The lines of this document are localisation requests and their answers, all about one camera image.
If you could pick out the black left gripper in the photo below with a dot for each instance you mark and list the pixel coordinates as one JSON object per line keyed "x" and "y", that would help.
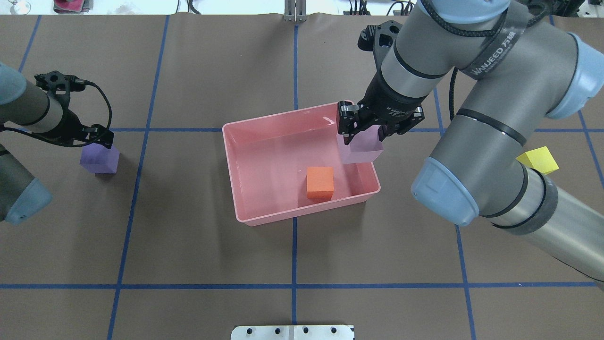
{"x": 69, "y": 126}

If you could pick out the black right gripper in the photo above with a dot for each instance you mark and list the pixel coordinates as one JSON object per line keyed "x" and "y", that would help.
{"x": 384, "y": 96}

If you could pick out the purple foam cube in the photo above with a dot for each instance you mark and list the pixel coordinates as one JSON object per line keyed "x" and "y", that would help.
{"x": 97, "y": 159}

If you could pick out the pink foam cube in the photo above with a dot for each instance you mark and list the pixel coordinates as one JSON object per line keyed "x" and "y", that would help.
{"x": 364, "y": 148}

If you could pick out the orange foam cube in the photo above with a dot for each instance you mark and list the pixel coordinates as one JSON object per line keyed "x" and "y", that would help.
{"x": 320, "y": 183}

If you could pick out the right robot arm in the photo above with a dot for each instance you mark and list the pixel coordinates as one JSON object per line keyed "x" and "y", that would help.
{"x": 525, "y": 70}

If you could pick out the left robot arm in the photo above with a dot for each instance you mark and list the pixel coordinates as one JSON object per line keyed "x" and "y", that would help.
{"x": 38, "y": 113}

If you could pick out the pink plastic bin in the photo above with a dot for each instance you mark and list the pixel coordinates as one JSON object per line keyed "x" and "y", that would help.
{"x": 268, "y": 159}

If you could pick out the pink object on desk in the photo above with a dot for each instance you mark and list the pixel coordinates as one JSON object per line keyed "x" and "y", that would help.
{"x": 72, "y": 6}

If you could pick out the yellow foam cube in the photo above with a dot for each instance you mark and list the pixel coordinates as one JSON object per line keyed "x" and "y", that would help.
{"x": 540, "y": 159}

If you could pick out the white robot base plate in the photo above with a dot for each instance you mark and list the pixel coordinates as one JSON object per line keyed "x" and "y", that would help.
{"x": 294, "y": 332}

